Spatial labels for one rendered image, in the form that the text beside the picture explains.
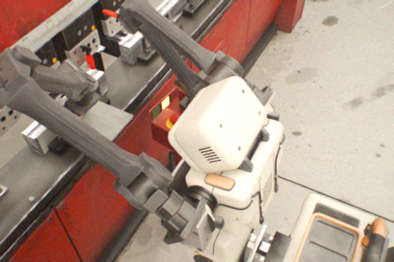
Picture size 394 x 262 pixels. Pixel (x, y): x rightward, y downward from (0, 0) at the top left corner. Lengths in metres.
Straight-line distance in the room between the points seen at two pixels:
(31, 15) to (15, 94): 0.52
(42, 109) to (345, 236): 0.93
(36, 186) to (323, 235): 0.94
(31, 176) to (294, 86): 2.06
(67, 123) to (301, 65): 2.57
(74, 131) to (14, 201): 0.67
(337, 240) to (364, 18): 2.77
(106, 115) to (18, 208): 0.41
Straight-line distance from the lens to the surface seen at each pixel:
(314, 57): 3.38
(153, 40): 1.45
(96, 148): 0.91
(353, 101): 3.09
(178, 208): 0.97
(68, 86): 1.16
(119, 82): 1.80
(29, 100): 0.87
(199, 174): 1.03
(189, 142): 0.96
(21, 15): 1.33
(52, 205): 1.57
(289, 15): 3.49
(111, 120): 1.48
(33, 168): 1.59
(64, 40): 1.48
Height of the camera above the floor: 2.07
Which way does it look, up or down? 49 degrees down
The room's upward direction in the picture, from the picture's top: 1 degrees counter-clockwise
